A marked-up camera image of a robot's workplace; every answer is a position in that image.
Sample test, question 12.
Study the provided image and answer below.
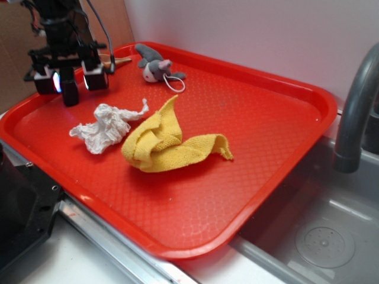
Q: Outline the crumpled white paper towel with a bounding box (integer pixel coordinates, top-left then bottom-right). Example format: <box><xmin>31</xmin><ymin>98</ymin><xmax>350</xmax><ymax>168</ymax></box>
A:
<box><xmin>69</xmin><ymin>98</ymin><xmax>149</xmax><ymax>154</ymax></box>

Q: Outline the brown spiral seashell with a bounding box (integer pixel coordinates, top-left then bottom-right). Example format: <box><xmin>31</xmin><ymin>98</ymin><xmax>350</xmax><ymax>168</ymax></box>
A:
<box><xmin>99</xmin><ymin>54</ymin><xmax>131</xmax><ymax>69</ymax></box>

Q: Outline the silver metal rail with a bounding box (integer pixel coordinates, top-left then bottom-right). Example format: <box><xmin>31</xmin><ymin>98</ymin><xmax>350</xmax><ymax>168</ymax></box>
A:
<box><xmin>0</xmin><ymin>138</ymin><xmax>184</xmax><ymax>284</ymax></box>

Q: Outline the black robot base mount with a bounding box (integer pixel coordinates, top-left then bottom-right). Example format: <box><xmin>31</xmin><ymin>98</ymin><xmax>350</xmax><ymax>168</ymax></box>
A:
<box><xmin>1</xmin><ymin>149</ymin><xmax>63</xmax><ymax>273</ymax></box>

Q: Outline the small black box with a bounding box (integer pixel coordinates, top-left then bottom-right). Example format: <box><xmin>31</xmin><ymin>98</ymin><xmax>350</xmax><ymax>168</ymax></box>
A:
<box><xmin>60</xmin><ymin>67</ymin><xmax>79</xmax><ymax>107</ymax></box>

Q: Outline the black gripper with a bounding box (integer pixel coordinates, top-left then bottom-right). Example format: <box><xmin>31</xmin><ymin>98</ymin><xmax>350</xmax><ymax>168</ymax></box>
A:
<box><xmin>24</xmin><ymin>18</ymin><xmax>109</xmax><ymax>95</ymax></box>

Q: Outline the grey plastic sink basin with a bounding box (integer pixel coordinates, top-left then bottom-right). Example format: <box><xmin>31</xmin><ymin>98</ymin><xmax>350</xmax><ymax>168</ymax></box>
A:
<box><xmin>231</xmin><ymin>138</ymin><xmax>378</xmax><ymax>283</ymax></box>

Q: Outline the yellow knitted cloth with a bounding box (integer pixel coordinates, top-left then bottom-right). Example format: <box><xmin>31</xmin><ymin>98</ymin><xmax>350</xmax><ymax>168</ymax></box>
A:
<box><xmin>121</xmin><ymin>95</ymin><xmax>234</xmax><ymax>173</ymax></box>

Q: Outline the brown cardboard panel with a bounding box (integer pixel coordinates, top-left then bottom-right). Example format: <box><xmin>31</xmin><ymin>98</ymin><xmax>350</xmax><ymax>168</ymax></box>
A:
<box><xmin>1</xmin><ymin>1</ymin><xmax>134</xmax><ymax>113</ymax></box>

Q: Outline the grey sink faucet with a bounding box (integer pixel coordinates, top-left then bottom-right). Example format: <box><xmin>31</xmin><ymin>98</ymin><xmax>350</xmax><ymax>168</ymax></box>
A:
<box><xmin>332</xmin><ymin>44</ymin><xmax>378</xmax><ymax>173</ymax></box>

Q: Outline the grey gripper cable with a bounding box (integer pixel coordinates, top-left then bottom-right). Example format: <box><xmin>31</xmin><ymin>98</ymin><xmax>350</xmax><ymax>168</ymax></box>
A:
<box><xmin>85</xmin><ymin>0</ymin><xmax>116</xmax><ymax>75</ymax></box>

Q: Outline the red plastic tray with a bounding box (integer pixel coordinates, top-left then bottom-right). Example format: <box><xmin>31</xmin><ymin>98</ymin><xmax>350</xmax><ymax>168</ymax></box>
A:
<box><xmin>1</xmin><ymin>43</ymin><xmax>337</xmax><ymax>260</ymax></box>

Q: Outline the grey plush toy animal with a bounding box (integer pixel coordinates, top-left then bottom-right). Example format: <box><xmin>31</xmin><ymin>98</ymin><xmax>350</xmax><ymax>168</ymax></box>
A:
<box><xmin>135</xmin><ymin>43</ymin><xmax>186</xmax><ymax>93</ymax></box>

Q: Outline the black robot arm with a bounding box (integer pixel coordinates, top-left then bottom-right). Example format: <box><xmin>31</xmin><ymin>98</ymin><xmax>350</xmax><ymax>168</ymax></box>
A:
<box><xmin>19</xmin><ymin>1</ymin><xmax>115</xmax><ymax>101</ymax></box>

